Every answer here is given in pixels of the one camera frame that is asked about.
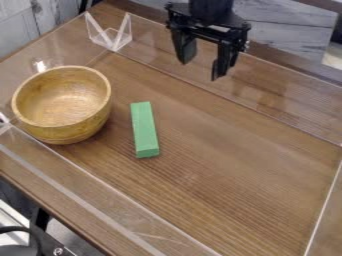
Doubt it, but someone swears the black cable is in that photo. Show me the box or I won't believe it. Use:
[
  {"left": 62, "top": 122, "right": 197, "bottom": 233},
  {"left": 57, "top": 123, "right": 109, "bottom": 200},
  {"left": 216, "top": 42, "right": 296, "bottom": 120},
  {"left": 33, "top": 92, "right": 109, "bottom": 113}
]
[{"left": 0, "top": 225, "right": 45, "bottom": 256}]

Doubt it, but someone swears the brown wooden bowl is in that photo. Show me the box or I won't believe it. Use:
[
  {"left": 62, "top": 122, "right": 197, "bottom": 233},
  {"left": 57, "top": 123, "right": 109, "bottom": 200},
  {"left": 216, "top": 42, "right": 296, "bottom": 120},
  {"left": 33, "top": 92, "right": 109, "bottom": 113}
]
[{"left": 10, "top": 65, "right": 112, "bottom": 145}]

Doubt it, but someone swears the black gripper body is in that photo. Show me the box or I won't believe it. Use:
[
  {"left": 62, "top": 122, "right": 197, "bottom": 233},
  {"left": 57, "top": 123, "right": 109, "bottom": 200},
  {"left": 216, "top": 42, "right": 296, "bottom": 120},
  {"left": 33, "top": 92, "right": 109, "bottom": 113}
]
[{"left": 164, "top": 1, "right": 250, "bottom": 45}]

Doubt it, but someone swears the green rectangular block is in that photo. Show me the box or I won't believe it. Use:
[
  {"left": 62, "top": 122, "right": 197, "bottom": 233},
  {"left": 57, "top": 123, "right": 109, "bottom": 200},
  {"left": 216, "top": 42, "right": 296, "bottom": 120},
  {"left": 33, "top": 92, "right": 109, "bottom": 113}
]
[{"left": 129, "top": 102, "right": 160, "bottom": 158}]

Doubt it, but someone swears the black table leg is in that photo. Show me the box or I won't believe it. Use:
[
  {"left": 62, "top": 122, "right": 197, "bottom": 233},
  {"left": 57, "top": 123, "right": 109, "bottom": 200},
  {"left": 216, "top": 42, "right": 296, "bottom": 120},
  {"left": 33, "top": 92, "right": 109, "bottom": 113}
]
[{"left": 31, "top": 208, "right": 50, "bottom": 231}]

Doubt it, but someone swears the black table clamp mount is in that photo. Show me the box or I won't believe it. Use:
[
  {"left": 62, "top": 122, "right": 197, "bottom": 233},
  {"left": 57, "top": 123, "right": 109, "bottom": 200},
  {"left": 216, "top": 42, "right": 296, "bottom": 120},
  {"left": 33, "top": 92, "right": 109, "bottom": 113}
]
[{"left": 29, "top": 226, "right": 77, "bottom": 256}]

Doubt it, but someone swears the clear acrylic corner bracket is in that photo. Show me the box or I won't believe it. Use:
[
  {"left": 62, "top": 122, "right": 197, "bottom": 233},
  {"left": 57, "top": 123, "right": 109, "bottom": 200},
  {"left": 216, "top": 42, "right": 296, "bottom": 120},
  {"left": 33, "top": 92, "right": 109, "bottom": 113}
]
[{"left": 83, "top": 12, "right": 132, "bottom": 52}]

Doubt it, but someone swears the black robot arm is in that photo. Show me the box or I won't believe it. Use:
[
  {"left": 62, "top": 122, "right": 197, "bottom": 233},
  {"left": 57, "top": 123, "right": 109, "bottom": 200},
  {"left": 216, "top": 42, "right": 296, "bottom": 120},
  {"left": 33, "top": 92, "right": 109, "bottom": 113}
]
[{"left": 164, "top": 0, "right": 250, "bottom": 81}]

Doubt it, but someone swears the clear acrylic barrier wall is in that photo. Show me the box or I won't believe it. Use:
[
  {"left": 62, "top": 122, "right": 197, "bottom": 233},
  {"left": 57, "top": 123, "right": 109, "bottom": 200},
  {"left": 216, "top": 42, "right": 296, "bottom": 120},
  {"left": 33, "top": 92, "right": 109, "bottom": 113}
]
[{"left": 0, "top": 18, "right": 342, "bottom": 256}]

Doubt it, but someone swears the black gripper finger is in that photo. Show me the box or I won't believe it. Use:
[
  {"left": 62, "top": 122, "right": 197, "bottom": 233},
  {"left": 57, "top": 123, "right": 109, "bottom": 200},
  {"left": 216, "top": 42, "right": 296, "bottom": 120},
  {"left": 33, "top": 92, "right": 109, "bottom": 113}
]
[
  {"left": 210, "top": 41, "right": 238, "bottom": 81},
  {"left": 170, "top": 29, "right": 196, "bottom": 64}
]

